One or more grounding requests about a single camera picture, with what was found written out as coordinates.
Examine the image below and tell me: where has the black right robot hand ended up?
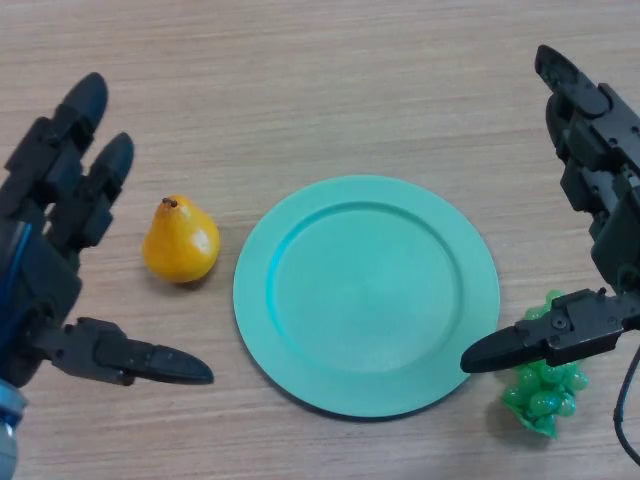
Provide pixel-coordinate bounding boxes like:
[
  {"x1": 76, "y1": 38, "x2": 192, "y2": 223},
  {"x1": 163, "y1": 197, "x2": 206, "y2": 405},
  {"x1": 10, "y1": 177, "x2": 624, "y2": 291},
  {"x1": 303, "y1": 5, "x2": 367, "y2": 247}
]
[{"x1": 459, "y1": 44, "x2": 640, "y2": 375}]

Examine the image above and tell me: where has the green round plate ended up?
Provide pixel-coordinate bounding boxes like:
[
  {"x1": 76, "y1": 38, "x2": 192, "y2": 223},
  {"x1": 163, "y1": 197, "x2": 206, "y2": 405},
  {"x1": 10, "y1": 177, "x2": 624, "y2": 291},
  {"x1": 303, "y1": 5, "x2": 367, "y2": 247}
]
[{"x1": 232, "y1": 174, "x2": 501, "y2": 420}]

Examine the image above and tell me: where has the yellow pear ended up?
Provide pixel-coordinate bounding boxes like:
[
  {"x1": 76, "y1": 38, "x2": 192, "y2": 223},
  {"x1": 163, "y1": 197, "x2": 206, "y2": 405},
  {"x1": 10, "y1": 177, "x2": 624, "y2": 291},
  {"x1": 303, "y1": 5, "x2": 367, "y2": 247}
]
[{"x1": 142, "y1": 194, "x2": 222, "y2": 285}]

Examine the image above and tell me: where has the green grapes bunch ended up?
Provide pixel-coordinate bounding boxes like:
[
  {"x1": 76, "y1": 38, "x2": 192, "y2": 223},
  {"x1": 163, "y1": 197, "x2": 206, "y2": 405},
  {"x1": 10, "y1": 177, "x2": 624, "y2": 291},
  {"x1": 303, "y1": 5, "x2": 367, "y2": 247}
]
[{"x1": 501, "y1": 289, "x2": 590, "y2": 441}]

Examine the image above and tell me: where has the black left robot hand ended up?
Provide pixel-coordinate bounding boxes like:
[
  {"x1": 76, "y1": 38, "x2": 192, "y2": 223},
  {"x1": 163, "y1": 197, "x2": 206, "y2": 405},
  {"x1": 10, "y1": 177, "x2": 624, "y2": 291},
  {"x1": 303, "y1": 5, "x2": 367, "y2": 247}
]
[{"x1": 0, "y1": 72, "x2": 215, "y2": 396}]

